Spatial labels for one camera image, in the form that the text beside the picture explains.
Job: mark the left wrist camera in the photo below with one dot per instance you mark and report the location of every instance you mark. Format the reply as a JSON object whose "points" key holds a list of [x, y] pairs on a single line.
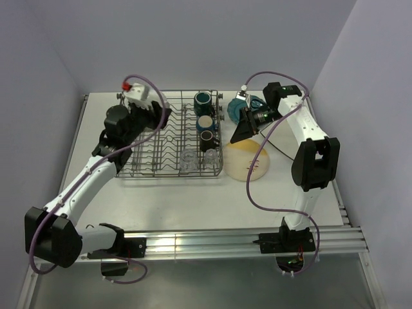
{"points": [[137, 94]]}

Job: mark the brown mug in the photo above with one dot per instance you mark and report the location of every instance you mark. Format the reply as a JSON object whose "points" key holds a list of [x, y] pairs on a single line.
{"points": [[208, 141]]}

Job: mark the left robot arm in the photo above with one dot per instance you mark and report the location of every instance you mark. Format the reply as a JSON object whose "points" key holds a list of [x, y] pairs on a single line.
{"points": [[50, 232]]}

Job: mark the clear drinking glass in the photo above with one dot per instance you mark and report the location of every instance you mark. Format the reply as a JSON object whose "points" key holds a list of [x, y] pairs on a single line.
{"points": [[211, 157]]}

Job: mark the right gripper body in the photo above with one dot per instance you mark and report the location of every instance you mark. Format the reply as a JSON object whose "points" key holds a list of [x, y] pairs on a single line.
{"points": [[247, 116]]}

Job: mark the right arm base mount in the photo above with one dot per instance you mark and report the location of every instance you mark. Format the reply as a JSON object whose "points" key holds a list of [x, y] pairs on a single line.
{"points": [[272, 243]]}

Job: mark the teal scalloped plate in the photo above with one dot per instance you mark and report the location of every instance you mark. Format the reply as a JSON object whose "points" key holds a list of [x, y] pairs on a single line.
{"points": [[234, 106]]}

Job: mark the cream yellow plate leaf motif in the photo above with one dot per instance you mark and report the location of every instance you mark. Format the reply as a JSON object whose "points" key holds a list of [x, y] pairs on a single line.
{"points": [[238, 157]]}

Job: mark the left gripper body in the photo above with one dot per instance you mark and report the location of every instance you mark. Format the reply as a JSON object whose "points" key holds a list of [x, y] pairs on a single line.
{"points": [[141, 118]]}

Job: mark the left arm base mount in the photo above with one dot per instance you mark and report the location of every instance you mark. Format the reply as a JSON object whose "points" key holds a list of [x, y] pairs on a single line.
{"points": [[116, 264]]}

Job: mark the dark blue mug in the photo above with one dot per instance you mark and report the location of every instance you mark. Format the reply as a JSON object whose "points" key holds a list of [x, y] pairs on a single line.
{"points": [[205, 123]]}

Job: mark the teal green mug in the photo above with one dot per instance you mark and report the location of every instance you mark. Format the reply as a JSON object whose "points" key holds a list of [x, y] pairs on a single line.
{"points": [[203, 104]]}

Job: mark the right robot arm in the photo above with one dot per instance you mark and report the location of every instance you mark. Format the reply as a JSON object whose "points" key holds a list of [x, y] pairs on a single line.
{"points": [[313, 168]]}

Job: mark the grey wire dish rack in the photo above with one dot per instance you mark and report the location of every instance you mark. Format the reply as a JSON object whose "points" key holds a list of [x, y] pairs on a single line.
{"points": [[160, 156]]}

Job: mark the aluminium rail frame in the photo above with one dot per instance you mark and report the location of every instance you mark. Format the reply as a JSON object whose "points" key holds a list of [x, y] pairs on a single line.
{"points": [[200, 250]]}

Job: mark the clear glass mug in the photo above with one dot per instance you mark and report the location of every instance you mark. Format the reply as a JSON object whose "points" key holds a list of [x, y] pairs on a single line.
{"points": [[188, 161]]}

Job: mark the white square plate black rim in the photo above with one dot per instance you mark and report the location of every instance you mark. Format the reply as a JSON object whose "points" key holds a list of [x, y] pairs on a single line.
{"points": [[284, 140]]}

